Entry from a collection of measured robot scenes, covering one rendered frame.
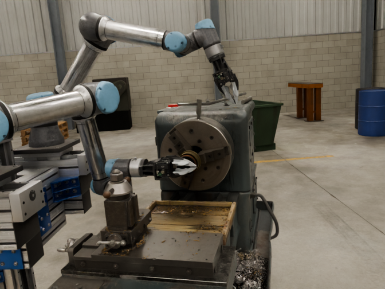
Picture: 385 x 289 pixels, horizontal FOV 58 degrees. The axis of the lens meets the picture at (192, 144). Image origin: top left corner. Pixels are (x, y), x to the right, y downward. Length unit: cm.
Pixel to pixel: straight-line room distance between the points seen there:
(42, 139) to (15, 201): 53
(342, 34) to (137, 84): 677
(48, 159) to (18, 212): 53
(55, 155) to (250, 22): 1055
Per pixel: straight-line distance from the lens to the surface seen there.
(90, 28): 151
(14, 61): 1241
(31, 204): 122
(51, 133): 166
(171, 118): 168
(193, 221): 135
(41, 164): 168
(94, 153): 147
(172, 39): 136
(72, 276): 107
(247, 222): 175
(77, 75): 171
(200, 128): 148
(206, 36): 148
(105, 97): 129
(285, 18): 1214
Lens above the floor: 142
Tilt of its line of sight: 11 degrees down
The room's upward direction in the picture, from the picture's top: 4 degrees counter-clockwise
